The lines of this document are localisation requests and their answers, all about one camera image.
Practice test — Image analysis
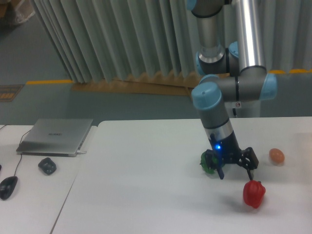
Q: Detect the silver closed laptop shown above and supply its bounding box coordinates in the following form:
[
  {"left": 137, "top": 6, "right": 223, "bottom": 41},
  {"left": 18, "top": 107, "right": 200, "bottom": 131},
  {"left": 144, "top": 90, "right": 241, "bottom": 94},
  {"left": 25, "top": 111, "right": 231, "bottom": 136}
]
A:
[{"left": 16, "top": 118, "right": 93, "bottom": 156}]

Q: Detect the green bell pepper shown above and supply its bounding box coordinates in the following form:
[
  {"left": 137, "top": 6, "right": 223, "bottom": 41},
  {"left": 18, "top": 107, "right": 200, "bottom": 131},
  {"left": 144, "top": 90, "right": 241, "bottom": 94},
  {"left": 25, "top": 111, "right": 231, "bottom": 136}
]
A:
[{"left": 200, "top": 150, "right": 218, "bottom": 175}]

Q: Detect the brown cardboard sheet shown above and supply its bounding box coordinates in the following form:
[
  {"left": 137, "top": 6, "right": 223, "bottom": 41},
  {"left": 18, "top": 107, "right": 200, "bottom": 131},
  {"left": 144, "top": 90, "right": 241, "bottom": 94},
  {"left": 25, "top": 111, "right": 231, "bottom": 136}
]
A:
[{"left": 71, "top": 71, "right": 201, "bottom": 96}]

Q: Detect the red bell pepper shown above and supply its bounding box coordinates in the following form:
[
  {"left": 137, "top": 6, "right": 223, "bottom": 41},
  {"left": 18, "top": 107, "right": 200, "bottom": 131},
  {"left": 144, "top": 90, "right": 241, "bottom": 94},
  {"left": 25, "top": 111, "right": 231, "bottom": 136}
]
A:
[{"left": 243, "top": 180, "right": 266, "bottom": 209}]

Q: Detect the black mouse cable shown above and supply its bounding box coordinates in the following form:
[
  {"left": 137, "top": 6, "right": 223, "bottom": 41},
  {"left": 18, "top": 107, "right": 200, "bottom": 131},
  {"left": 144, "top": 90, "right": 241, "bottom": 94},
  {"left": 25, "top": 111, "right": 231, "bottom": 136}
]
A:
[{"left": 0, "top": 124, "right": 34, "bottom": 177}]

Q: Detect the black computer mouse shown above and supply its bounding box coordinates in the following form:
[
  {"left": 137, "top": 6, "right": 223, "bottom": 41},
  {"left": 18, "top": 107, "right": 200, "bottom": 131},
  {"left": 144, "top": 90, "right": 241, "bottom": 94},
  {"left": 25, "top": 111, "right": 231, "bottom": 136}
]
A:
[{"left": 0, "top": 176, "right": 18, "bottom": 200}]

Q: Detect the pale green pleated curtain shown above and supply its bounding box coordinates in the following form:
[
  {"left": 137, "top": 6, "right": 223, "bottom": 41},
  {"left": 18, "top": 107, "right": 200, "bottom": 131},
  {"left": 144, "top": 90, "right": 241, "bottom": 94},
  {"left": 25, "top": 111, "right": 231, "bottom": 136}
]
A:
[{"left": 32, "top": 0, "right": 312, "bottom": 83}]

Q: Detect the small black remote controller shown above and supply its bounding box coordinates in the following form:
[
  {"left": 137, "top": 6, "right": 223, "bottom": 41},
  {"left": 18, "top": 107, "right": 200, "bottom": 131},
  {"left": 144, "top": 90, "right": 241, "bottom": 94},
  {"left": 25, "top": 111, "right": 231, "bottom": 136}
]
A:
[{"left": 38, "top": 157, "right": 57, "bottom": 176}]

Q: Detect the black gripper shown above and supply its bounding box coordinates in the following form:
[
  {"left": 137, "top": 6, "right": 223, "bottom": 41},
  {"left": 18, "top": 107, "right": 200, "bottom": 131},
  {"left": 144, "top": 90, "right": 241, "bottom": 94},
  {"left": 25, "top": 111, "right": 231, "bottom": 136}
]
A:
[{"left": 204, "top": 131, "right": 259, "bottom": 180}]

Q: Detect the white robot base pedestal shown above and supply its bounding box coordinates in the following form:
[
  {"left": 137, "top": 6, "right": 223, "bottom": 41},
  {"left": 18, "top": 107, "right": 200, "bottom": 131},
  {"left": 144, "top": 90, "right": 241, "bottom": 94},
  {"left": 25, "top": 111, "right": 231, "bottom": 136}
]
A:
[{"left": 225, "top": 100, "right": 261, "bottom": 118}]

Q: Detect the brown egg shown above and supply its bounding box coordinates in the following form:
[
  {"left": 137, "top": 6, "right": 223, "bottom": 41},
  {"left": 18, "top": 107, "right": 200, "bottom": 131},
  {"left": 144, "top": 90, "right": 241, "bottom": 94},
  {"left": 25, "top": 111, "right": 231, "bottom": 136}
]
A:
[{"left": 269, "top": 148, "right": 285, "bottom": 164}]

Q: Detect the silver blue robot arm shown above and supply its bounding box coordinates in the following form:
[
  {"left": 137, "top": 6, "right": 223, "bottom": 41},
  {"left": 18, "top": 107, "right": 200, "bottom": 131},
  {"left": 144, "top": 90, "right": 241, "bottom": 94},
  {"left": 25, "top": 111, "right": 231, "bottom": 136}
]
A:
[{"left": 187, "top": 0, "right": 277, "bottom": 179}]

